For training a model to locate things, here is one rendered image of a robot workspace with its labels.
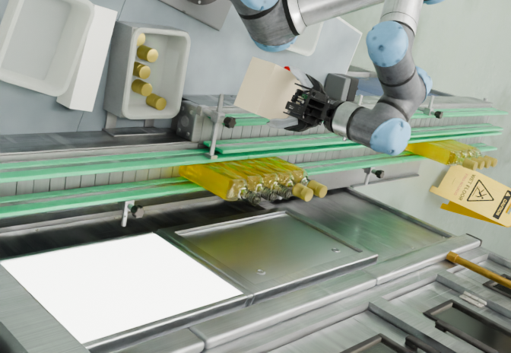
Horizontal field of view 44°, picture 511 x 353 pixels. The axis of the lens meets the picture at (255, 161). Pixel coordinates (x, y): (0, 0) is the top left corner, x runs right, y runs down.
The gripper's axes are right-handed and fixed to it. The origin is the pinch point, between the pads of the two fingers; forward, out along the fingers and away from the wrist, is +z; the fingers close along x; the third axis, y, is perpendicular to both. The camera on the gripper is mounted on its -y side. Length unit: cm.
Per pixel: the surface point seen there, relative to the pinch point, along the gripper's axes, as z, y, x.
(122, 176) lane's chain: 22.3, 17.1, 31.9
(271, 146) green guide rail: 14.1, -21.2, 12.9
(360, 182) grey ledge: 23, -88, 16
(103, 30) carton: 29.1, 31.7, 1.3
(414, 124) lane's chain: 23, -108, -13
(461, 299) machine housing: -42, -46, 30
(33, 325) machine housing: -59, 86, 26
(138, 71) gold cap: 29.2, 18.6, 7.0
